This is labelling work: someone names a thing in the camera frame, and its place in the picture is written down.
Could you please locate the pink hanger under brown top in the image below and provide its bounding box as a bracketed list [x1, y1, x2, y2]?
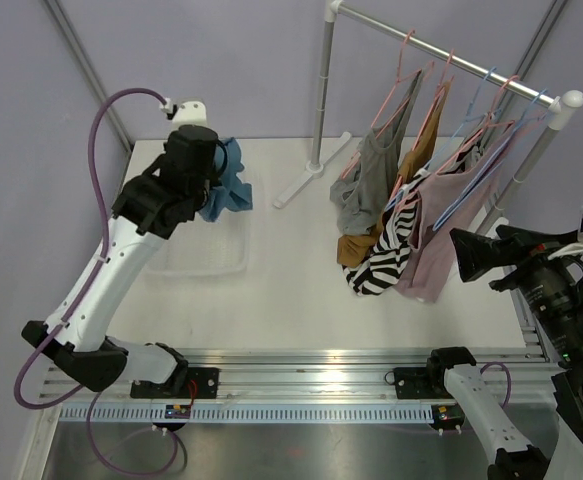
[396, 60, 454, 182]

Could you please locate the black white striped tank top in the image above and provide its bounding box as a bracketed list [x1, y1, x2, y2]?
[337, 198, 418, 296]

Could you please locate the mauve pink tank top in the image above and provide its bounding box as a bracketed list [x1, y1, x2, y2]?
[395, 133, 514, 303]

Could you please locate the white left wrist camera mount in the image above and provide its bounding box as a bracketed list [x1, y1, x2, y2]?
[160, 98, 208, 128]

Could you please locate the teal blue tank top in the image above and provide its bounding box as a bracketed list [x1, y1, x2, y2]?
[198, 137, 253, 222]

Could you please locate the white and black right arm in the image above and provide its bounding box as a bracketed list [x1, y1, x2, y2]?
[424, 225, 583, 479]

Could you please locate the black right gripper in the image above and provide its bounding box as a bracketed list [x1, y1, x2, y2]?
[452, 222, 583, 363]

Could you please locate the white plastic basket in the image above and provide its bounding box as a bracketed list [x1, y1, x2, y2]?
[144, 209, 252, 279]

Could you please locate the pink hanger under grey top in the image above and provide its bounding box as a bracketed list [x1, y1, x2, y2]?
[339, 28, 437, 181]

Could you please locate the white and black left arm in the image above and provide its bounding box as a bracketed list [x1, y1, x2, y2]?
[22, 125, 226, 398]

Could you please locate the white slotted cable duct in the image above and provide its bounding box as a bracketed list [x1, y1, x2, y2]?
[60, 402, 433, 424]

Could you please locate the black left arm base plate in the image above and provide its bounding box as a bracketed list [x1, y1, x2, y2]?
[130, 366, 220, 400]

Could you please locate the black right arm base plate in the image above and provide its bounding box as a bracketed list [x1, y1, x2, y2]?
[384, 367, 451, 400]

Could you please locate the grey metal clothes rack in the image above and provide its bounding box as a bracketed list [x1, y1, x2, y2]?
[273, 1, 583, 234]

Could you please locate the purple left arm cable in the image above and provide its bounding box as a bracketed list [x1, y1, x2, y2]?
[13, 87, 190, 474]

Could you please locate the mustard brown tank top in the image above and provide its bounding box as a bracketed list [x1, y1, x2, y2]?
[330, 78, 451, 268]

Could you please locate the grey tank top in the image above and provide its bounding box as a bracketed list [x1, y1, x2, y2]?
[329, 71, 424, 236]

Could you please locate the blue hanger under striped top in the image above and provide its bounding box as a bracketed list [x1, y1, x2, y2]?
[384, 66, 497, 212]

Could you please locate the aluminium mounting rail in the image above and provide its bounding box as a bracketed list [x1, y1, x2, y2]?
[34, 340, 560, 403]

